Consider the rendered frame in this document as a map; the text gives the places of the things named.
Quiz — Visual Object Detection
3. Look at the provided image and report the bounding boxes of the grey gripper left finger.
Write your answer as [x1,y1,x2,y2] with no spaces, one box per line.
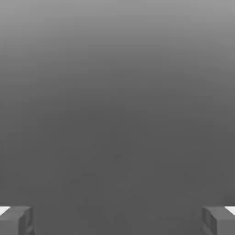
[0,206,35,235]

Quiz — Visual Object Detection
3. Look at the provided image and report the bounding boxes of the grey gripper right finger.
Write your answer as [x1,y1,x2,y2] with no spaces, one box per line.
[201,206,235,235]

